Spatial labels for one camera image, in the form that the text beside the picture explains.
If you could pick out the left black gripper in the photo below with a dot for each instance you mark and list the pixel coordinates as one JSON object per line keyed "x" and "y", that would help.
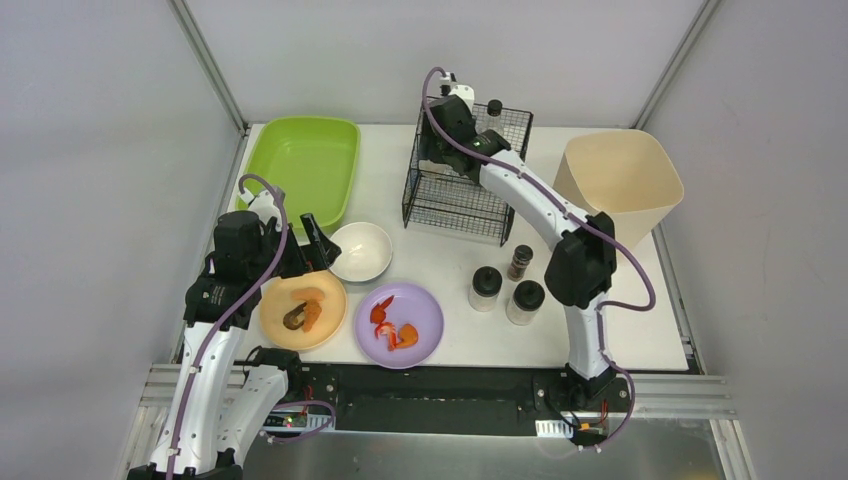
{"x": 303, "y": 254}

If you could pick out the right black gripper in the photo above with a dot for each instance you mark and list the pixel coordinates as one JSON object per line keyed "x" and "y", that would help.
{"x": 436, "y": 145}

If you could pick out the clear bottle red label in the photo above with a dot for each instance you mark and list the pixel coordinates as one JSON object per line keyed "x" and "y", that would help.
{"x": 493, "y": 119}

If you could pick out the small brown spice bottle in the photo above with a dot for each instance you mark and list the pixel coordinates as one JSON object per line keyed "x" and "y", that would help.
{"x": 521, "y": 258}

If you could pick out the pepper grinder jar black lid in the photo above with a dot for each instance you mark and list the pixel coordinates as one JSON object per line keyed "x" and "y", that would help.
{"x": 485, "y": 287}

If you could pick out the salt grinder jar black lid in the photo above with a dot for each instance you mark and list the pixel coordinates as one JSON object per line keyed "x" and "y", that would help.
{"x": 524, "y": 303}

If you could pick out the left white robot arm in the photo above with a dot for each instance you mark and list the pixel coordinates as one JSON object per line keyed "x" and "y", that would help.
{"x": 201, "y": 438}

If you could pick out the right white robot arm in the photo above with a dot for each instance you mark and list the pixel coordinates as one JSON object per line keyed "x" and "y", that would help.
{"x": 583, "y": 258}

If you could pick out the white ceramic bowl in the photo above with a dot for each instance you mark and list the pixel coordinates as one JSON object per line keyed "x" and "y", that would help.
{"x": 366, "y": 252}

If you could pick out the orange melon slice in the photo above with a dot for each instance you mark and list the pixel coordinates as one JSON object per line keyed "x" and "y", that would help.
{"x": 308, "y": 294}

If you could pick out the orange food piece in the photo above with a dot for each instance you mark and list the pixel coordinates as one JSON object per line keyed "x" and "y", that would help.
{"x": 312, "y": 312}

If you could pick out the yellow plate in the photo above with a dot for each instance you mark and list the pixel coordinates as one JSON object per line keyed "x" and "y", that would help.
{"x": 276, "y": 302}

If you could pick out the dark mussel shell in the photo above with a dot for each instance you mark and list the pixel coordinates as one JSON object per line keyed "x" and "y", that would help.
{"x": 295, "y": 318}

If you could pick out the green plastic tub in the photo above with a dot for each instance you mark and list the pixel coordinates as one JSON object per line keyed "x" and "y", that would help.
{"x": 313, "y": 159}

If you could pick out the red pepper piece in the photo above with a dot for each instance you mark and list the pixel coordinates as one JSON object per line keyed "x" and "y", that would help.
{"x": 378, "y": 314}

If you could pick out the red white shrimp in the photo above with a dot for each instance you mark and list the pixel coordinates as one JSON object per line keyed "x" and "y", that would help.
{"x": 388, "y": 330}

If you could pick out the purple plate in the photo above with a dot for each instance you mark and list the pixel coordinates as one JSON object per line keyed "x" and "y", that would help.
{"x": 413, "y": 305}

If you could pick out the orange chicken wing piece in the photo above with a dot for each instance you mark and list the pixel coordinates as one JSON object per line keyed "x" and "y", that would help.
{"x": 407, "y": 336}

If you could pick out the beige plastic bin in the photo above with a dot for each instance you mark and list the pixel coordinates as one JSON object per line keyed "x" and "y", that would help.
{"x": 626, "y": 174}

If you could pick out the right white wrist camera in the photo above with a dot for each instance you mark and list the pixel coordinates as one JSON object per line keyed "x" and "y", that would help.
{"x": 449, "y": 85}

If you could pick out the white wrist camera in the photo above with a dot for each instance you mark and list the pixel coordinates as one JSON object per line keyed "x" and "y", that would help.
{"x": 449, "y": 85}
{"x": 264, "y": 205}

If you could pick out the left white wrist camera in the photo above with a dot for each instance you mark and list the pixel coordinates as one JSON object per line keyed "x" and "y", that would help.
{"x": 264, "y": 205}

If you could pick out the black wire basket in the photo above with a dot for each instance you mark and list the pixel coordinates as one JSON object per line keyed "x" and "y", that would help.
{"x": 436, "y": 196}

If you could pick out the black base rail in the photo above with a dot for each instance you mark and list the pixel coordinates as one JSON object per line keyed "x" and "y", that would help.
{"x": 511, "y": 402}

